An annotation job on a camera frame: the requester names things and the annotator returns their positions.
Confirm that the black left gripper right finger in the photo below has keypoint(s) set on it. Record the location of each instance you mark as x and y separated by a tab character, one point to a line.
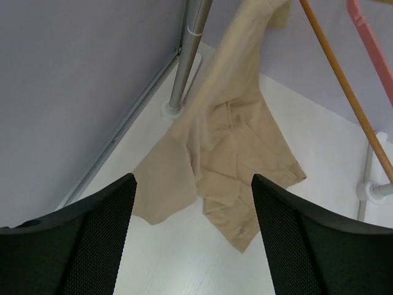
311	250

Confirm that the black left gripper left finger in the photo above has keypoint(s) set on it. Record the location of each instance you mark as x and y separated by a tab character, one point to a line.
74	250

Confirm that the beige t shirt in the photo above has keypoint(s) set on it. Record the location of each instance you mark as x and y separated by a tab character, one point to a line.
224	136

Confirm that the thick pink plastic hanger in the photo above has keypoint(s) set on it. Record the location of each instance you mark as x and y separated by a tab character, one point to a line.
372	46

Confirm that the orange wooden hanger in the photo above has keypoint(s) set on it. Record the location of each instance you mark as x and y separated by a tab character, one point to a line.
350	95

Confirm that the silver clothes rack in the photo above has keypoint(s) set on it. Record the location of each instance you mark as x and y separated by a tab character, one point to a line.
196	18

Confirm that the aluminium frame post left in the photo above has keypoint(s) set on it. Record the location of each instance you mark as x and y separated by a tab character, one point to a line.
121	130

